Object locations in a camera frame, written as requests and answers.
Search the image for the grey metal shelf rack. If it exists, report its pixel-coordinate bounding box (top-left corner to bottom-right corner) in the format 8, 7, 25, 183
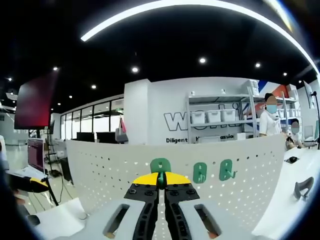
186, 87, 262, 141

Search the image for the long ceiling light strip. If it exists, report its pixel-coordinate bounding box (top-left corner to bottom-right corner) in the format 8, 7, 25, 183
80, 0, 320, 76

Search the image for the glass office partition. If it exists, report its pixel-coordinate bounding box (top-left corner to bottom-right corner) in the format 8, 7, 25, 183
59, 98, 125, 141

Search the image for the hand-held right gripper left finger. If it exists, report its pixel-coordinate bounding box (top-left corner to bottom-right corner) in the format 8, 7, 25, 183
79, 172, 160, 240

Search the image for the black tripod laptop stand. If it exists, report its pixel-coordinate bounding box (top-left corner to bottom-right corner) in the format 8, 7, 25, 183
37, 174, 61, 207

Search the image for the dark round object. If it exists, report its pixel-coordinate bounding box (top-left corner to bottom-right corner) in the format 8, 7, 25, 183
26, 214, 41, 226

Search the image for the laptop with purple screen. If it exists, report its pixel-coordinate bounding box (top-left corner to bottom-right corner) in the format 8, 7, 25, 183
6, 137, 47, 180

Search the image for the shelf rack with white boxes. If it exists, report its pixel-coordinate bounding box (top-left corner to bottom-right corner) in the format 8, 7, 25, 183
281, 83, 305, 126

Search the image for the stack of white crates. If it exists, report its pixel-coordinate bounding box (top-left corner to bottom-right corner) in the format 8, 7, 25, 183
241, 78, 261, 96

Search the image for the white perforated mounting plate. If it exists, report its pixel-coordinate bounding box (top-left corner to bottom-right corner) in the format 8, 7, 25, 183
65, 134, 287, 232

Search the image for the black desk monitor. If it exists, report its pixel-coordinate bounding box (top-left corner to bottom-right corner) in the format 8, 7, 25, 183
76, 131, 96, 143
96, 131, 118, 145

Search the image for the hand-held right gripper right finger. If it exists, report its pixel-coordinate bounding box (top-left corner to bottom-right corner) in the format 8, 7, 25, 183
163, 172, 252, 240

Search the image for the grey bag with pink strap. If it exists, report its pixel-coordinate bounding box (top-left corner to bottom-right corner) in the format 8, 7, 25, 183
114, 116, 129, 144

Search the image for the grey curved tool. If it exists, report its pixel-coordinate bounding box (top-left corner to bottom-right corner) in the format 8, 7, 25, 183
294, 176, 315, 201

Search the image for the green hook assembly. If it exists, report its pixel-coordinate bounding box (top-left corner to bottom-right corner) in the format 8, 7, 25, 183
192, 161, 208, 185
149, 157, 173, 192
219, 159, 238, 181

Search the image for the group of ceiling spotlights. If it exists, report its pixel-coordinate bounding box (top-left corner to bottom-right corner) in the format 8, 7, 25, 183
6, 57, 288, 107

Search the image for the white storage bin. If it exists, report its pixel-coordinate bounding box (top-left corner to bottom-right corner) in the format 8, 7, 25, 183
221, 109, 237, 123
206, 110, 221, 123
192, 111, 206, 125

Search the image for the large dark red display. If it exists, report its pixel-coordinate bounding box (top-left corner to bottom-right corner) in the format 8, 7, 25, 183
13, 73, 60, 131

